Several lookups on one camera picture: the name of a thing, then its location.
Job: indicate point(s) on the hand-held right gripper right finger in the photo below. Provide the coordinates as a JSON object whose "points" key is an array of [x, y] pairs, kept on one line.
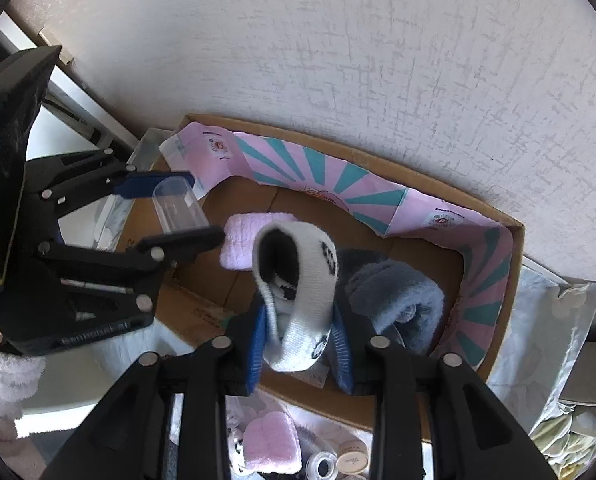
{"points": [[342, 360]]}

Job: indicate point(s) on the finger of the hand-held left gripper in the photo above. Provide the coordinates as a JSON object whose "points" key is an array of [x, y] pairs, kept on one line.
{"points": [[187, 242], [142, 183]]}

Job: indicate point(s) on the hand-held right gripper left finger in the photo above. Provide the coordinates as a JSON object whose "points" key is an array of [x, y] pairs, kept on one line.
{"points": [[258, 355]]}

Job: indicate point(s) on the clear plastic cup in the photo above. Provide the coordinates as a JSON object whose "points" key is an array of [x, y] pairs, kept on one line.
{"points": [[177, 207]]}

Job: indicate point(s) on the pink lined cardboard box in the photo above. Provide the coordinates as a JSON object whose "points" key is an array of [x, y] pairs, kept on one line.
{"points": [[212, 285]]}

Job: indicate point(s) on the white panda sock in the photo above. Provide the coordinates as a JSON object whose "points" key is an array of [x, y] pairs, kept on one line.
{"points": [[237, 452], [313, 300]]}

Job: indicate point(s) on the pink fluffy sock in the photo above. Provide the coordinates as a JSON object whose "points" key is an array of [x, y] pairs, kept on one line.
{"points": [[270, 442], [237, 245]]}

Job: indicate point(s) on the grey blue fluffy sock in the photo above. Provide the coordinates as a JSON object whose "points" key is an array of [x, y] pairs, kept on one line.
{"points": [[403, 300]]}

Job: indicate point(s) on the beige round jar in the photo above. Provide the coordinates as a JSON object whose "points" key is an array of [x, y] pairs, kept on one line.
{"points": [[353, 460]]}

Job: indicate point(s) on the dark grey sock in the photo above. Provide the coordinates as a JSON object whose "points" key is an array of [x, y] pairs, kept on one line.
{"points": [[358, 260]]}

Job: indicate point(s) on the white glossy jar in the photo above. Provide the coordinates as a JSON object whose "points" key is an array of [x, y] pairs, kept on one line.
{"points": [[323, 466]]}

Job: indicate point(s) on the floral tablecloth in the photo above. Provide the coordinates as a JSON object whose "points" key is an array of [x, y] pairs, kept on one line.
{"points": [[528, 350]]}

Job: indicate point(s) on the pale green patterned cloth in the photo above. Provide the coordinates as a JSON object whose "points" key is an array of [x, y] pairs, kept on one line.
{"points": [[573, 440]]}

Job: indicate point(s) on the white window frame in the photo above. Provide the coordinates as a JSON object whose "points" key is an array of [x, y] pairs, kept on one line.
{"points": [[97, 120]]}

